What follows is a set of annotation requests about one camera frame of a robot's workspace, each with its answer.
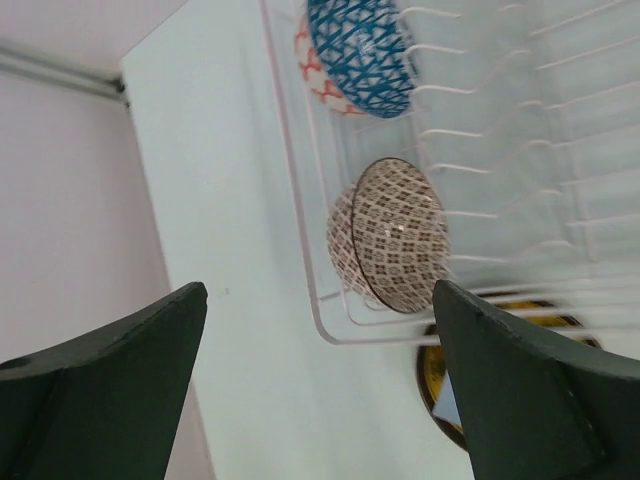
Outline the brown patterned bowl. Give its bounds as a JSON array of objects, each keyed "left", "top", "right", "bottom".
[{"left": 326, "top": 157, "right": 451, "bottom": 314}]

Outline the light blue plastic cup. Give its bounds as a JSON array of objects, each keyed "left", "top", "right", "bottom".
[{"left": 433, "top": 371, "right": 462, "bottom": 427}]

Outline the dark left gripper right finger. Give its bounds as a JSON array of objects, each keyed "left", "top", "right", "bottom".
[{"left": 433, "top": 280, "right": 639, "bottom": 479}]

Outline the blue patterned bowl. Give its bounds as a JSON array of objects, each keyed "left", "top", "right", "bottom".
[{"left": 293, "top": 1, "right": 417, "bottom": 119}]

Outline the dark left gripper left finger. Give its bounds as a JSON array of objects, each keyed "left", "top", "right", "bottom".
[{"left": 1, "top": 282, "right": 208, "bottom": 479}]

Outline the white wire dish rack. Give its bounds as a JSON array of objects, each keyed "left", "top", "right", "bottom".
[{"left": 260, "top": 1, "right": 639, "bottom": 355}]

